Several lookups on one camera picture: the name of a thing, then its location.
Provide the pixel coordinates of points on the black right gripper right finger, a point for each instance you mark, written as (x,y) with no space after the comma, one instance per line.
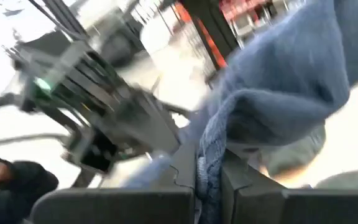
(291,208)

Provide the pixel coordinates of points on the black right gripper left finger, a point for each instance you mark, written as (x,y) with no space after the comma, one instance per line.
(120,208)

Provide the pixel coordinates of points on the green washed cap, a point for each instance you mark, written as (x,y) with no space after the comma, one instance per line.
(291,155)
(346,181)

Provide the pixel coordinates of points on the blue denim cap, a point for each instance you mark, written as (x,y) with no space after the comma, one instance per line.
(291,77)

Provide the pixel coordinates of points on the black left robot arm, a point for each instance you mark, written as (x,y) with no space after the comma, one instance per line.
(104,102)

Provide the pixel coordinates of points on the person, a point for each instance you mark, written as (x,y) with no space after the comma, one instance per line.
(17,180)

